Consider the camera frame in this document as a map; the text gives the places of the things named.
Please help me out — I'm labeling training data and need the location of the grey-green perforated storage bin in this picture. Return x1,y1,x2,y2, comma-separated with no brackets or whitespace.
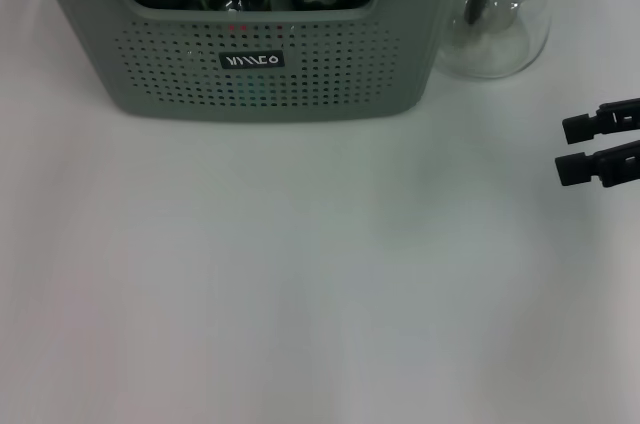
22,0,484,123

